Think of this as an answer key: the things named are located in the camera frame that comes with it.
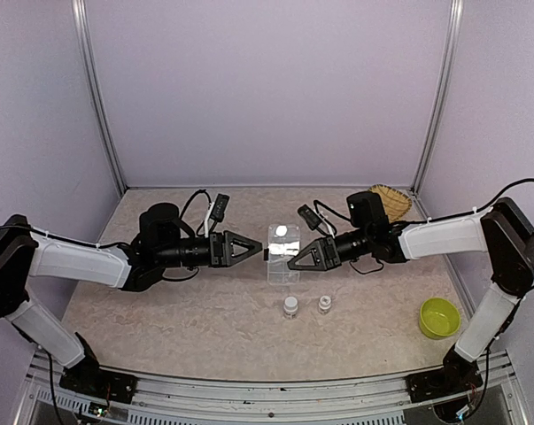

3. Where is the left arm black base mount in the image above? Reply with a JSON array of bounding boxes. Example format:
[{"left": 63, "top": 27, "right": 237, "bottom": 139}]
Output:
[{"left": 59, "top": 356, "right": 138, "bottom": 405}]

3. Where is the white pill bottle left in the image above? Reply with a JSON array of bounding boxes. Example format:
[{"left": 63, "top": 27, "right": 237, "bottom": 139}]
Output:
[{"left": 283, "top": 296, "right": 298, "bottom": 319}]

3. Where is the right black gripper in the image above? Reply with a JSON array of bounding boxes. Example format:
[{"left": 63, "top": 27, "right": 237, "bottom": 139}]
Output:
[{"left": 289, "top": 226, "right": 373, "bottom": 270}]

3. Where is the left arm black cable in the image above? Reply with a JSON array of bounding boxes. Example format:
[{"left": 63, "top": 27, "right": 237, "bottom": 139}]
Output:
[{"left": 0, "top": 189, "right": 213, "bottom": 249}]

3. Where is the white pill bottle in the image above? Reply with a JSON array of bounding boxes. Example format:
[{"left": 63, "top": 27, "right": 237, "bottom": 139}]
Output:
[
  {"left": 283, "top": 296, "right": 298, "bottom": 319},
  {"left": 318, "top": 295, "right": 332, "bottom": 314}
]

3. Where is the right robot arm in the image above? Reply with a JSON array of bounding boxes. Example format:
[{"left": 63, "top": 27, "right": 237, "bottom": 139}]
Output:
[{"left": 287, "top": 190, "right": 534, "bottom": 393}]

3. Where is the aluminium frame post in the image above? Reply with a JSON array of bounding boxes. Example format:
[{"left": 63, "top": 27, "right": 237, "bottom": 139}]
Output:
[
  {"left": 411, "top": 0, "right": 465, "bottom": 196},
  {"left": 72, "top": 0, "right": 128, "bottom": 197}
]

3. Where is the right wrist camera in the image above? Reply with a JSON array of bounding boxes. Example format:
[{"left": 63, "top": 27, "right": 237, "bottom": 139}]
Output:
[{"left": 298, "top": 205, "right": 336, "bottom": 236}]

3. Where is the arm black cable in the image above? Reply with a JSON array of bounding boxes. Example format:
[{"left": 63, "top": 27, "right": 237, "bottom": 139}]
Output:
[
  {"left": 0, "top": 189, "right": 213, "bottom": 249},
  {"left": 314, "top": 178, "right": 534, "bottom": 293}
]

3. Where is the small white pill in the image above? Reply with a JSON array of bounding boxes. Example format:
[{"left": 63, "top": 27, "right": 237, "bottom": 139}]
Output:
[{"left": 275, "top": 226, "right": 288, "bottom": 236}]

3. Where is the right aluminium frame post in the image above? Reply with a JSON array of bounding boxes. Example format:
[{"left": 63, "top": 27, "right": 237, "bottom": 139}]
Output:
[{"left": 411, "top": 0, "right": 465, "bottom": 196}]

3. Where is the lime green bowl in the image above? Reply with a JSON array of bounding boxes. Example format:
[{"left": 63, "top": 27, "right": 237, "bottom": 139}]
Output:
[{"left": 419, "top": 297, "right": 461, "bottom": 340}]

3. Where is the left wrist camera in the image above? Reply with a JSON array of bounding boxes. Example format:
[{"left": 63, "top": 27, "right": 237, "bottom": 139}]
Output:
[{"left": 203, "top": 194, "right": 230, "bottom": 237}]

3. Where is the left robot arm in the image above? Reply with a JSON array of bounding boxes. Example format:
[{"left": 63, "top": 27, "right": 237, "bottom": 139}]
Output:
[{"left": 0, "top": 203, "right": 262, "bottom": 394}]

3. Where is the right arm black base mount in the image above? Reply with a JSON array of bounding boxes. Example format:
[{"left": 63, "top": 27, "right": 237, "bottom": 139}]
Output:
[{"left": 406, "top": 350, "right": 484, "bottom": 403}]

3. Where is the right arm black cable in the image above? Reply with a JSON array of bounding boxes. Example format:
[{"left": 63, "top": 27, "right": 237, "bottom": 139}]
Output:
[{"left": 314, "top": 178, "right": 534, "bottom": 293}]

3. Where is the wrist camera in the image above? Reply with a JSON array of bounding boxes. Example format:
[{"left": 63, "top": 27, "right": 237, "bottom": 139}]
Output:
[
  {"left": 203, "top": 194, "right": 230, "bottom": 237},
  {"left": 298, "top": 205, "right": 336, "bottom": 236}
]

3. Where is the front aluminium rail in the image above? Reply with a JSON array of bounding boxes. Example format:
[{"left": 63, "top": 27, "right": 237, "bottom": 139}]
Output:
[{"left": 13, "top": 349, "right": 529, "bottom": 425}]

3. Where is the clear plastic pill organizer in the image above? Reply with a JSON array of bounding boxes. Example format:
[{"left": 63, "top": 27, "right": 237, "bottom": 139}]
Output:
[{"left": 266, "top": 224, "right": 301, "bottom": 286}]

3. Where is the woven bamboo tray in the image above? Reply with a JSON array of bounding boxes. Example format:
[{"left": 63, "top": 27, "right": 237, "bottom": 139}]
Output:
[{"left": 368, "top": 184, "right": 413, "bottom": 222}]

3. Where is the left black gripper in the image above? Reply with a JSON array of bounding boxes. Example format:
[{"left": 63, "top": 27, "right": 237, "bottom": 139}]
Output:
[{"left": 156, "top": 230, "right": 263, "bottom": 268}]

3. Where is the white pill bottle right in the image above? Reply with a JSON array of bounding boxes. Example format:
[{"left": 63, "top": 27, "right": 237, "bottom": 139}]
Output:
[{"left": 318, "top": 295, "right": 332, "bottom": 314}]

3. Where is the left aluminium frame post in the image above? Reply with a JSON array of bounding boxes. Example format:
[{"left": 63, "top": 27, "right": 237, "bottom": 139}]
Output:
[{"left": 72, "top": 0, "right": 128, "bottom": 197}]

